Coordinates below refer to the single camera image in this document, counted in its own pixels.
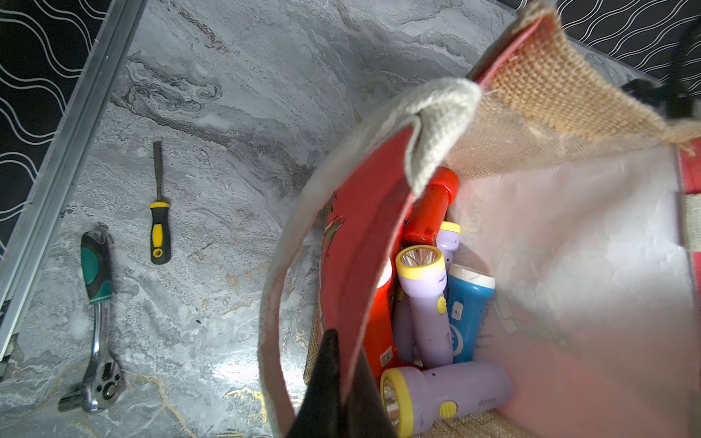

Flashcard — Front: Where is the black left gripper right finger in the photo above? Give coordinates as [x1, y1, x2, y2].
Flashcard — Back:
[346, 351, 397, 438]

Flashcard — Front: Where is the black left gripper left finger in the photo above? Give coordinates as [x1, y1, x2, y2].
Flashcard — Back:
[287, 328, 341, 438]

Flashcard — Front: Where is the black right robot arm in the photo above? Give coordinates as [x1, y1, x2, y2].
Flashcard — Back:
[621, 18, 700, 120]

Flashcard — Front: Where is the yellow black handled file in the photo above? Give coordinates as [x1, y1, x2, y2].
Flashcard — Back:
[150, 141, 172, 265]

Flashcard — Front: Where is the purple flashlight yellow ring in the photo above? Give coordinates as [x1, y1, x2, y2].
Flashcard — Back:
[395, 245, 456, 369]

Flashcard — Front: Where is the purple flashlight back row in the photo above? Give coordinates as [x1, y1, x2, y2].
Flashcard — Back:
[380, 361, 513, 437]

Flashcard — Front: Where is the blue flashlight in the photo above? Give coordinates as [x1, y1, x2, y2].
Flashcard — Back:
[448, 263, 496, 363]

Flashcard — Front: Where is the red flashlight back row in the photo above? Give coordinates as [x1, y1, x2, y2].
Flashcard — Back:
[402, 166, 460, 247]

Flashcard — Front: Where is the red flashlight white head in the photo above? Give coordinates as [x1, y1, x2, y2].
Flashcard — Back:
[363, 257, 397, 385]

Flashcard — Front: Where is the jute and red tote bag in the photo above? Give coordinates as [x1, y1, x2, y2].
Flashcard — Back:
[258, 1, 700, 437]

